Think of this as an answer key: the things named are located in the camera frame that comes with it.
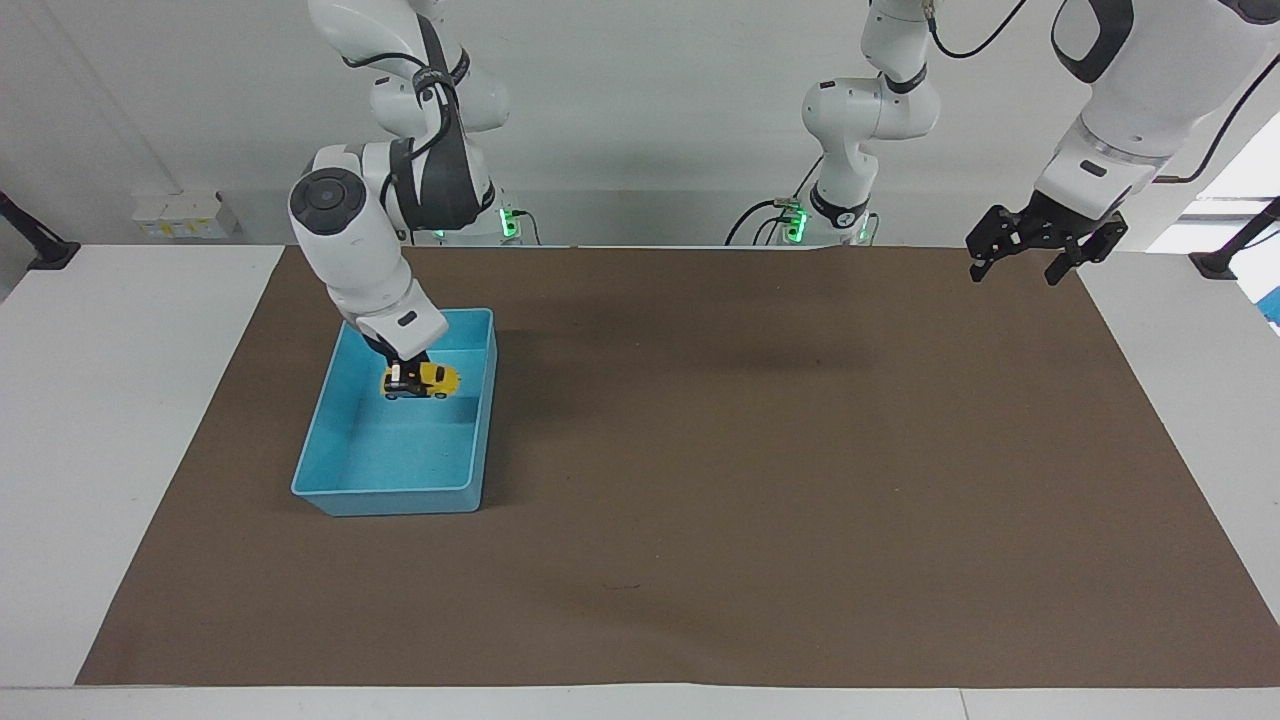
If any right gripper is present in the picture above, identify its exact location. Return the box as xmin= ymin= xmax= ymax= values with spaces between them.
xmin=361 ymin=334 xmax=432 ymax=368

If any yellow toy beetle car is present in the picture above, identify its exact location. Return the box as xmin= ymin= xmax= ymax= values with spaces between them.
xmin=381 ymin=361 xmax=463 ymax=402

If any black stand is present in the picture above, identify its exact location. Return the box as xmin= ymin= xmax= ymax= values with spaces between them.
xmin=1189 ymin=196 xmax=1280 ymax=281
xmin=0 ymin=190 xmax=82 ymax=272

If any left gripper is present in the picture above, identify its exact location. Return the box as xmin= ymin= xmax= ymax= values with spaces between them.
xmin=965 ymin=190 xmax=1130 ymax=287

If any blue plastic bin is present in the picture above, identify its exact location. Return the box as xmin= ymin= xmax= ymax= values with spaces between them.
xmin=291 ymin=308 xmax=498 ymax=518

